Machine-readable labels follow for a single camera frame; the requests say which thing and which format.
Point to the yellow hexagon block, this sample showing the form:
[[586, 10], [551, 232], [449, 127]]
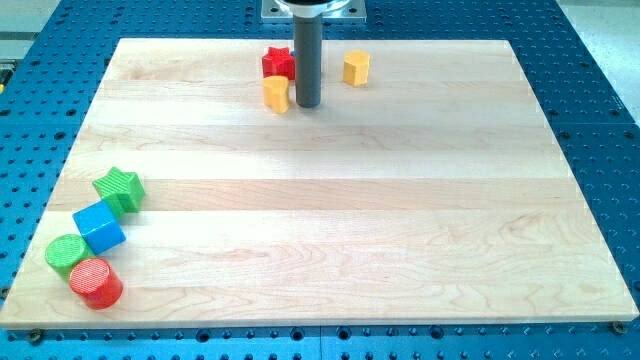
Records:
[[356, 65]]

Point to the silver robot flange mount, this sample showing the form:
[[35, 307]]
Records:
[[333, 11]]

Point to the red cylinder block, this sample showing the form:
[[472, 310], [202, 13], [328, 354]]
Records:
[[96, 283]]

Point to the blue cube block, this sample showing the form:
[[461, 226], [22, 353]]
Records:
[[99, 227]]

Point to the green cylinder block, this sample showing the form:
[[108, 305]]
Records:
[[65, 251]]

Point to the red star block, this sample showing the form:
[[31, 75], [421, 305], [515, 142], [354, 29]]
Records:
[[279, 62]]

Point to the yellow heart block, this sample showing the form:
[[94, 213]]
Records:
[[276, 93]]

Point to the light wooden board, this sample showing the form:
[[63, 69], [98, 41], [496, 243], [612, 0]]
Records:
[[436, 193]]

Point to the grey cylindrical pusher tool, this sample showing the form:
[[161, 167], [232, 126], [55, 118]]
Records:
[[308, 51]]

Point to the green star block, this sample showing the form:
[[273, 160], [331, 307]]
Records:
[[122, 191]]

